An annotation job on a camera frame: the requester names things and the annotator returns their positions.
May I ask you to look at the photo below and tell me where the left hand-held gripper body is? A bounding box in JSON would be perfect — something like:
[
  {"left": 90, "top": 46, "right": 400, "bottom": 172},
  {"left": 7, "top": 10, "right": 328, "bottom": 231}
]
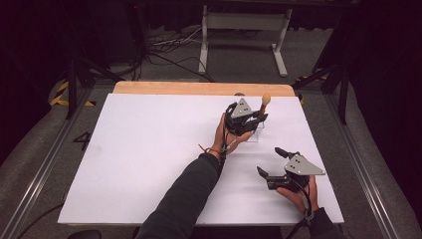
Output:
[{"left": 225, "top": 97, "right": 260, "bottom": 137}]

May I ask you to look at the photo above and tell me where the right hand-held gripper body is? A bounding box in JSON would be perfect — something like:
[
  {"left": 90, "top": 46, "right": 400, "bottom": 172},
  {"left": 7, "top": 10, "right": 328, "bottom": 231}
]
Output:
[{"left": 266, "top": 152, "right": 326, "bottom": 194}]

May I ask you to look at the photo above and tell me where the black-handled makeup brush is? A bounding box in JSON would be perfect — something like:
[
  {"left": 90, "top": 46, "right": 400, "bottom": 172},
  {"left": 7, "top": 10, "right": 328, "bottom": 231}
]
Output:
[{"left": 257, "top": 93, "right": 273, "bottom": 118}]

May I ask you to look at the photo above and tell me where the person's right hand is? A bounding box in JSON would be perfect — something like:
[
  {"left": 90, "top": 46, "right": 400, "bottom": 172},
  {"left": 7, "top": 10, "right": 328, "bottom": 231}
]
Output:
[{"left": 276, "top": 175, "right": 319, "bottom": 214}]

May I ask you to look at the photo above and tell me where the person's left hand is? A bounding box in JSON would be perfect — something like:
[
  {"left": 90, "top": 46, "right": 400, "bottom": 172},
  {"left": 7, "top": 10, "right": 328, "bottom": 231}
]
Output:
[{"left": 210, "top": 112, "right": 254, "bottom": 157}]

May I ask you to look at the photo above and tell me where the wooden table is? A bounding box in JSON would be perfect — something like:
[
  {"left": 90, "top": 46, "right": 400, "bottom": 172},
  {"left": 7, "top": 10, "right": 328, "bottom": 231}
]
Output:
[{"left": 112, "top": 81, "right": 297, "bottom": 99}]

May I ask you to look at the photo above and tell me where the black tripod stand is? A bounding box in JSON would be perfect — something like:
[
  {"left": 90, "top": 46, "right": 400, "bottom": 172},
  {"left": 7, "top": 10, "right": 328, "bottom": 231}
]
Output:
[
  {"left": 64, "top": 55, "right": 126, "bottom": 120},
  {"left": 291, "top": 62, "right": 350, "bottom": 126}
]

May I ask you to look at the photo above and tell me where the white board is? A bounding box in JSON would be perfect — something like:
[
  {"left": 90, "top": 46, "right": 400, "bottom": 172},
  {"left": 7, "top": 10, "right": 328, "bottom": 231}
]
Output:
[{"left": 57, "top": 93, "right": 345, "bottom": 227}]

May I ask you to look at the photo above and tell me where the dark tall box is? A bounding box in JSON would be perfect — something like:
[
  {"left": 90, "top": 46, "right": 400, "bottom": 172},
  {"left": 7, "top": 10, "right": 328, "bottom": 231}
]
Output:
[{"left": 123, "top": 0, "right": 149, "bottom": 65}]

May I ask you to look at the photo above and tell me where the yellow black floor tape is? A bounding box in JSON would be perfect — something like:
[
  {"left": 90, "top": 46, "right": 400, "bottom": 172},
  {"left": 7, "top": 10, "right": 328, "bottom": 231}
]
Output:
[{"left": 49, "top": 81, "right": 98, "bottom": 109}]

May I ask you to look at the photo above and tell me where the right hand-held gripper cable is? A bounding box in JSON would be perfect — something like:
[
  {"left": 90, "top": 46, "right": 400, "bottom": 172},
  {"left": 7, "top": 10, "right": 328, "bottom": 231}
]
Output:
[{"left": 284, "top": 178, "right": 316, "bottom": 239}]

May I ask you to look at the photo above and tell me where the hand-held gripper cable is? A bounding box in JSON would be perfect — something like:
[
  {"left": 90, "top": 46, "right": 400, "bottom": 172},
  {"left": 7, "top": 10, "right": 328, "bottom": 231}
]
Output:
[
  {"left": 220, "top": 122, "right": 239, "bottom": 168},
  {"left": 284, "top": 178, "right": 316, "bottom": 239}
]

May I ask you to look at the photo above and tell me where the left hand-held gripper cable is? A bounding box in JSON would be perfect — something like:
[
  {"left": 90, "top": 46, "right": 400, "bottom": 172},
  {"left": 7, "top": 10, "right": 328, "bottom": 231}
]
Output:
[{"left": 220, "top": 122, "right": 239, "bottom": 168}]

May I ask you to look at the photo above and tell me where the thin orange bracelet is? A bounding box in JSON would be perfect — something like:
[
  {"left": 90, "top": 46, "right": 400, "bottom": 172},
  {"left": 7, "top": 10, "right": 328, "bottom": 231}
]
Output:
[{"left": 197, "top": 142, "right": 222, "bottom": 156}]

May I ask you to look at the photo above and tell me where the aluminium floor rail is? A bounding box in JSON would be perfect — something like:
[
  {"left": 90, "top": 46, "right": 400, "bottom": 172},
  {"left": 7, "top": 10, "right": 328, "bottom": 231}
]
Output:
[
  {"left": 321, "top": 94, "right": 404, "bottom": 239},
  {"left": 0, "top": 87, "right": 96, "bottom": 239}
]

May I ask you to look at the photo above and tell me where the white metal frame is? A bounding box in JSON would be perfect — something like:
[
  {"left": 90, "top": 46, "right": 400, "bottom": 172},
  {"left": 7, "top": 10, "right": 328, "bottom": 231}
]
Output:
[{"left": 197, "top": 4, "right": 294, "bottom": 79}]

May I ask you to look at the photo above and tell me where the bundle of floor cables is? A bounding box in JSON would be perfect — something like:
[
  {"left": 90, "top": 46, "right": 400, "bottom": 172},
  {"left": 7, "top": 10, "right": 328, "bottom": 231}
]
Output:
[{"left": 144, "top": 25, "right": 217, "bottom": 84}]

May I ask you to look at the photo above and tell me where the black floor cable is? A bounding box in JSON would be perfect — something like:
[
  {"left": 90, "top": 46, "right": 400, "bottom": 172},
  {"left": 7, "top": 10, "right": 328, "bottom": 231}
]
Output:
[{"left": 15, "top": 202, "right": 65, "bottom": 239}]

